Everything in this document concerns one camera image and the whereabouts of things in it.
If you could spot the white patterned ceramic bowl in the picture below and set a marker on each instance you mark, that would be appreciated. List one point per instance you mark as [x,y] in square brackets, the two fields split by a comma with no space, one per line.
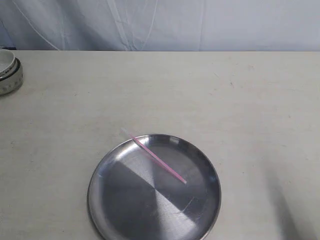
[14,80]

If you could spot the white inner stacked bowl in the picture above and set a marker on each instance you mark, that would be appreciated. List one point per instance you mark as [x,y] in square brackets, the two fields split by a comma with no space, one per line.
[7,61]

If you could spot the white backdrop curtain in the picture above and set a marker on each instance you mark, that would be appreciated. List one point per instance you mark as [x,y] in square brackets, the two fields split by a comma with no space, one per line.
[161,25]

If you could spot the pink plastic straw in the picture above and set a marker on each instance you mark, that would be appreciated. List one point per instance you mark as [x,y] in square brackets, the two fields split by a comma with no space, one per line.
[152,154]

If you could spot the round stainless steel plate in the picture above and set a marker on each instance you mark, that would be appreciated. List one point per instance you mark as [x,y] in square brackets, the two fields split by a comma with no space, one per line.
[132,197]

